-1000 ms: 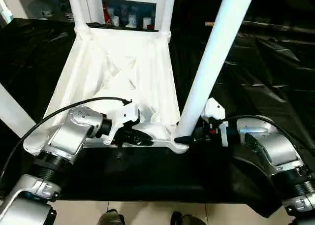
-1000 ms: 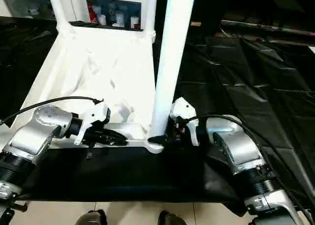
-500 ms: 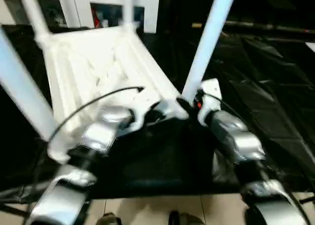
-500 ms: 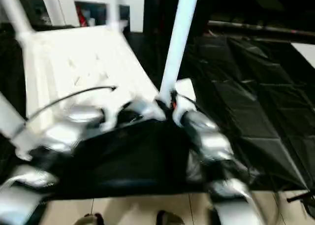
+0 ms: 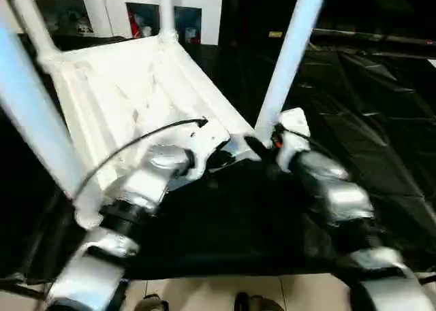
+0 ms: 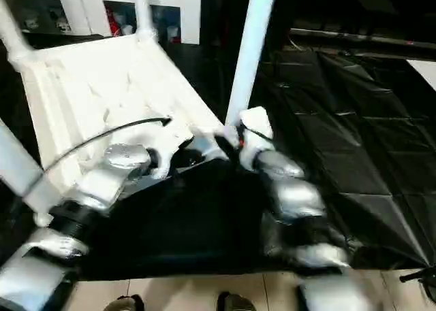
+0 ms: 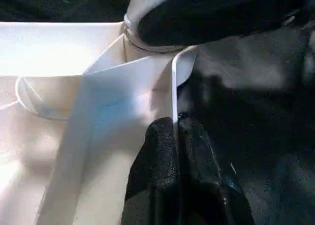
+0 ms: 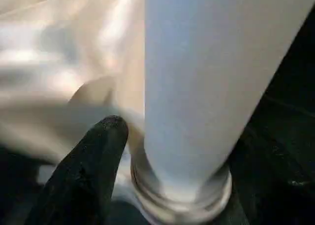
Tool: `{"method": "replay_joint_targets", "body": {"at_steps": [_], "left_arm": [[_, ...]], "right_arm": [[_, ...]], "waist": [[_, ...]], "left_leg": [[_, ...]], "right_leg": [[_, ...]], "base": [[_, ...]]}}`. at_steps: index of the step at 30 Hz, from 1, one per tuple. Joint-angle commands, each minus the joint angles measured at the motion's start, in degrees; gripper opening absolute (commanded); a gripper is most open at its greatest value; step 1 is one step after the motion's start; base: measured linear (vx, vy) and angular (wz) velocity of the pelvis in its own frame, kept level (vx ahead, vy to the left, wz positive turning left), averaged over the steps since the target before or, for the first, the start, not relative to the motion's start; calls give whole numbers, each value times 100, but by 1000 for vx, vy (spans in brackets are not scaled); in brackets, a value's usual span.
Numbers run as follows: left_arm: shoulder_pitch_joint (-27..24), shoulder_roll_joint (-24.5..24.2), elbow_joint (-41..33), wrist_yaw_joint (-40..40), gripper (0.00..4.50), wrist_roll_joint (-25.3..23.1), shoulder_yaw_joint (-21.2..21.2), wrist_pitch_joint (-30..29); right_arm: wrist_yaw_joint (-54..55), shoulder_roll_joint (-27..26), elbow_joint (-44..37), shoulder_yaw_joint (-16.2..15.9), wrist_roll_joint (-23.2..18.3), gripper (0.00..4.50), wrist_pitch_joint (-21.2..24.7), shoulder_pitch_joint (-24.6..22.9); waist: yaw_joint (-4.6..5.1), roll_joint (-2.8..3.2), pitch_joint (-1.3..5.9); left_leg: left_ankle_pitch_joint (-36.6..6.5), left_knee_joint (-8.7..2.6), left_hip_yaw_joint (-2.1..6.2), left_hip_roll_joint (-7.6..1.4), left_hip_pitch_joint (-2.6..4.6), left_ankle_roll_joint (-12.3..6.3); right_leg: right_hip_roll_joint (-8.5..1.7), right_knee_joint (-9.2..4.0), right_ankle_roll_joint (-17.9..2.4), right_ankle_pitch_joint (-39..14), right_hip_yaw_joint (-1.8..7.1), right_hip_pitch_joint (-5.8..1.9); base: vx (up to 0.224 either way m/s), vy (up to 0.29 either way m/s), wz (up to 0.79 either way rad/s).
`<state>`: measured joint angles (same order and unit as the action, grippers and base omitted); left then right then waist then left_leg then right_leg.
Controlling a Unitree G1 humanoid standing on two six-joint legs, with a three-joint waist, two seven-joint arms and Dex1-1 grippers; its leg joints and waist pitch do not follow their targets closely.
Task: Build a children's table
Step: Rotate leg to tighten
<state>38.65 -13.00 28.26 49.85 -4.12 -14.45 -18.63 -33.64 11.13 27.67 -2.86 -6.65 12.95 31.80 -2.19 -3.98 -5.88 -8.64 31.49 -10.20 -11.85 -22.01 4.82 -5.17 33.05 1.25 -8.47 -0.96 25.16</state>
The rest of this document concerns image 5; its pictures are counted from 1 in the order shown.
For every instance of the white plastic table leg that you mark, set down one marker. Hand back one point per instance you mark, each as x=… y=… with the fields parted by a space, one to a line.
x=30 y=18
x=167 y=8
x=289 y=52
x=34 y=103

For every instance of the white plastic table top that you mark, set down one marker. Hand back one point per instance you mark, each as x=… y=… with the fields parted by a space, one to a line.
x=119 y=86

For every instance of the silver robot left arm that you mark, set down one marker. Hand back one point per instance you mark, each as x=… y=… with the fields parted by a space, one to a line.
x=163 y=158

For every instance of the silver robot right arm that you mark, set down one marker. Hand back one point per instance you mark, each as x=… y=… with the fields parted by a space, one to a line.
x=344 y=195

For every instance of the black work surface mat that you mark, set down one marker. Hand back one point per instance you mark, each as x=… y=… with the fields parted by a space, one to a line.
x=357 y=120

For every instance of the small yellow label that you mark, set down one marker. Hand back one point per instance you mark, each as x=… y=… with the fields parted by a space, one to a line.
x=275 y=34

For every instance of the small white jar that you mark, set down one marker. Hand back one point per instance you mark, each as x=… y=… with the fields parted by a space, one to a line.
x=192 y=36
x=147 y=32

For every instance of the long dark metal rod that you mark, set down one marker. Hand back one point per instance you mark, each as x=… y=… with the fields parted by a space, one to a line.
x=368 y=37

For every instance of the brown round robot part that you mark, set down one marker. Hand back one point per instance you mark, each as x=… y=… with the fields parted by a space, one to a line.
x=257 y=303
x=151 y=303

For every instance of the red bottle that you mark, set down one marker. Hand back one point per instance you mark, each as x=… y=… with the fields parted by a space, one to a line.
x=135 y=26

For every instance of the black backdrop cloth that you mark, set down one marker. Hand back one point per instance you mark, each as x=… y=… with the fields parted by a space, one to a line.
x=357 y=4

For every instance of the white paper sheet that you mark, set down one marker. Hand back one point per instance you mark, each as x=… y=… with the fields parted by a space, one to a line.
x=432 y=63

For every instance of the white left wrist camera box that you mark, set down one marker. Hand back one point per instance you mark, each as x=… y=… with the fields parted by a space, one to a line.
x=211 y=137

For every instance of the black folding table frame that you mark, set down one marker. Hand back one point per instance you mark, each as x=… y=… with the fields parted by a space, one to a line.
x=17 y=287

